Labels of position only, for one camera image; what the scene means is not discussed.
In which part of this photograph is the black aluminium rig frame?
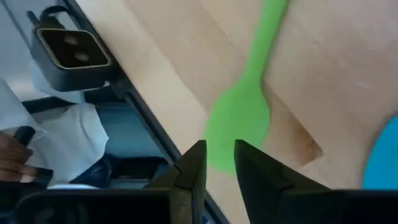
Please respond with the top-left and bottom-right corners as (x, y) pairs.
(60, 0), (233, 224)

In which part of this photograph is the person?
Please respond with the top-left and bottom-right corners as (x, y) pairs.
(0, 58), (177, 190)

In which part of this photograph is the black table-level webcam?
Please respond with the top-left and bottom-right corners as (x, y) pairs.
(26, 6), (113, 93)

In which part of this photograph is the black handheld device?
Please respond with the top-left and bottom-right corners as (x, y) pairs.
(12, 125), (37, 147)

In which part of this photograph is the person's hand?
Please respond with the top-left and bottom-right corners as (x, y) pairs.
(0, 130), (39, 184)

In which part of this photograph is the green silicone spatula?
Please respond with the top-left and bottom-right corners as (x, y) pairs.
(203, 0), (289, 175)

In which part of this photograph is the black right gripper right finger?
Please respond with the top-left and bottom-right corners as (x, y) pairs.
(233, 139), (398, 224)

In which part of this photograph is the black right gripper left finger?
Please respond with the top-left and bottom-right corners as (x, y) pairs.
(14, 139), (208, 224)

